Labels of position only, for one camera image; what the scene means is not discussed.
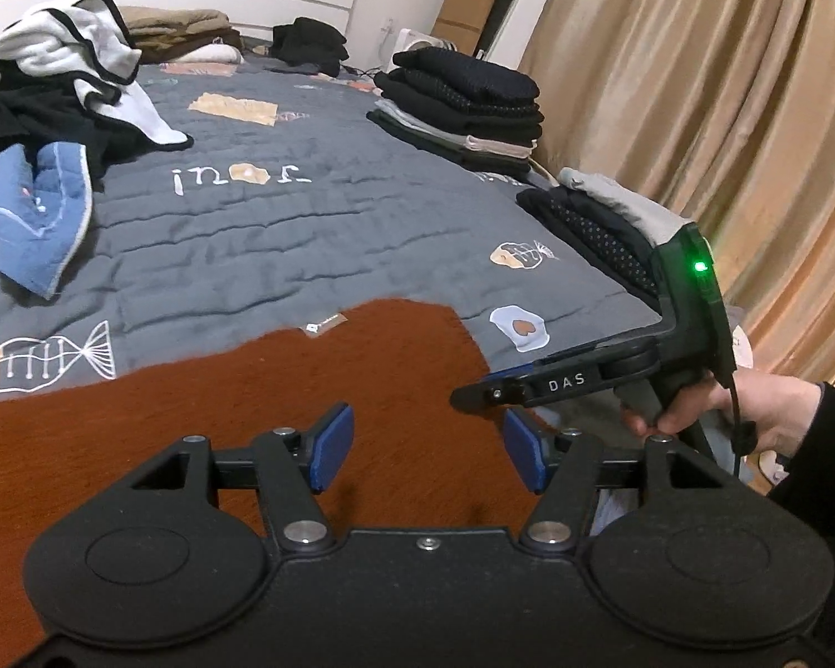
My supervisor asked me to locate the black clothes pile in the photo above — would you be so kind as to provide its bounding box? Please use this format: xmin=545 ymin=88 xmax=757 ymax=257
xmin=271 ymin=17 xmax=352 ymax=77

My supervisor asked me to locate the dark brown folded blanket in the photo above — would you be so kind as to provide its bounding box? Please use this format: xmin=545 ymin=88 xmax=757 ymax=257
xmin=132 ymin=28 xmax=244 ymax=63

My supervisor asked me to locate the rust brown sweater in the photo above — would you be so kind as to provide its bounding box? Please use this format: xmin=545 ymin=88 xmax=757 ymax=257
xmin=0 ymin=299 xmax=564 ymax=648

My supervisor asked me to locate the beige grey folded garment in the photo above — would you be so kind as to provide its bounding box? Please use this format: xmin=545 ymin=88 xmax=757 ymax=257
xmin=557 ymin=167 xmax=697 ymax=252

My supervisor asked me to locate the blue quilted cloth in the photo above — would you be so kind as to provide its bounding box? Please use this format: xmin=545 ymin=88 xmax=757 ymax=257
xmin=0 ymin=143 xmax=95 ymax=300

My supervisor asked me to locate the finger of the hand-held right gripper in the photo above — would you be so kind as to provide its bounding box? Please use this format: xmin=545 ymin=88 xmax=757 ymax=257
xmin=451 ymin=360 xmax=620 ymax=413
xmin=485 ymin=329 xmax=670 ymax=378

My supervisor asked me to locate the person's right hand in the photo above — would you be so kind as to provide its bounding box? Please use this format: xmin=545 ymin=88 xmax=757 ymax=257
xmin=619 ymin=369 xmax=826 ymax=460

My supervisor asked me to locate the white black-trimmed garment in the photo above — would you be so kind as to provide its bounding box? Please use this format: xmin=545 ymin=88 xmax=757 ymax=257
xmin=0 ymin=0 xmax=196 ymax=150

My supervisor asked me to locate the beige curtain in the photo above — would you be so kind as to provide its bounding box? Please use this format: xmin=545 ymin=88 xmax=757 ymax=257
xmin=515 ymin=0 xmax=835 ymax=391

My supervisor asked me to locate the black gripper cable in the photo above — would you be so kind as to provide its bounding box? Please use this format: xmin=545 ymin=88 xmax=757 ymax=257
xmin=727 ymin=372 xmax=756 ymax=484

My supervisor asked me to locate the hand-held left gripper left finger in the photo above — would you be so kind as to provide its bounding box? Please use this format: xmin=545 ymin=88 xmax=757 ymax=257
xmin=129 ymin=402 xmax=356 ymax=558

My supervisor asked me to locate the black dotted folded garment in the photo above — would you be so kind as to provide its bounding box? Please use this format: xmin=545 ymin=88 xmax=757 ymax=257
xmin=516 ymin=184 xmax=662 ymax=307

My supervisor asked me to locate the white fan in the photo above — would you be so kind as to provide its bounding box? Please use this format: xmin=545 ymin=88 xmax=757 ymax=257
xmin=393 ymin=28 xmax=460 ymax=74

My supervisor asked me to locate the stack of folded clothes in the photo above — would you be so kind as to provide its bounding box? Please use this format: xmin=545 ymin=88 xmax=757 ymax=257
xmin=367 ymin=47 xmax=545 ymax=180

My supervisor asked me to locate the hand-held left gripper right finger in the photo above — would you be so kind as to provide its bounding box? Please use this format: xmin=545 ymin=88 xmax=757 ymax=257
xmin=504 ymin=407 xmax=731 ymax=558

